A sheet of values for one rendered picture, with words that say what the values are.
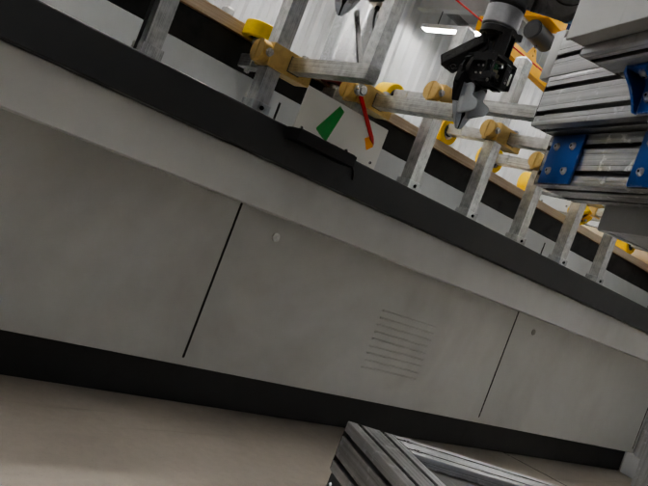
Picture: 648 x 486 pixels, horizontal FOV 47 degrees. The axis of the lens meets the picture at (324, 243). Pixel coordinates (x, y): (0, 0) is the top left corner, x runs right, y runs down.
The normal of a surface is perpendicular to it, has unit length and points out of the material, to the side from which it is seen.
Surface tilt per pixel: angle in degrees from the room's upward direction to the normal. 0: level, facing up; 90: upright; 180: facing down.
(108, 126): 90
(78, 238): 90
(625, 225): 90
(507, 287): 90
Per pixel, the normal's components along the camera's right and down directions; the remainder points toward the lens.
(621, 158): -0.90, -0.34
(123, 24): 0.62, 0.23
